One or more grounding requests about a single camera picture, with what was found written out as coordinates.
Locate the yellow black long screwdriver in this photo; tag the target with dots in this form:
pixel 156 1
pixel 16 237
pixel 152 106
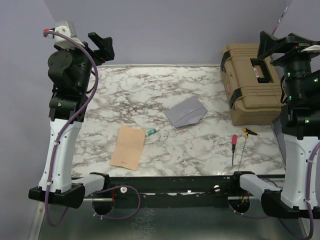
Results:
pixel 247 132

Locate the tan paper letter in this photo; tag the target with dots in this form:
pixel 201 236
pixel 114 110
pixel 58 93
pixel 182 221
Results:
pixel 128 148

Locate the red handled screwdriver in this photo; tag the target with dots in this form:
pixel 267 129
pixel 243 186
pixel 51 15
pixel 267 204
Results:
pixel 234 143

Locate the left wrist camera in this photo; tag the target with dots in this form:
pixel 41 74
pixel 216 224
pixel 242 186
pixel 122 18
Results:
pixel 66 28

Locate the tan plastic tool case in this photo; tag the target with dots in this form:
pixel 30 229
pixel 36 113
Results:
pixel 252 86

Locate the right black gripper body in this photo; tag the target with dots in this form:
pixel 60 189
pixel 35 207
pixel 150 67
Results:
pixel 294 61

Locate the green white glue stick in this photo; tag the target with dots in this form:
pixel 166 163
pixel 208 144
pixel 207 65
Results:
pixel 152 131

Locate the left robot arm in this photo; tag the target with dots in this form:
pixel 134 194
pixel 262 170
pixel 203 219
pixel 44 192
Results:
pixel 69 69

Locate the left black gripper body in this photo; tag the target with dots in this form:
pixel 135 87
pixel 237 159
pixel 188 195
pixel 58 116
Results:
pixel 82 57

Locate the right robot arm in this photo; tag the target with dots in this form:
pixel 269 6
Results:
pixel 300 125

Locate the grey envelope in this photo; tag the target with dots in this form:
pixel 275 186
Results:
pixel 188 112

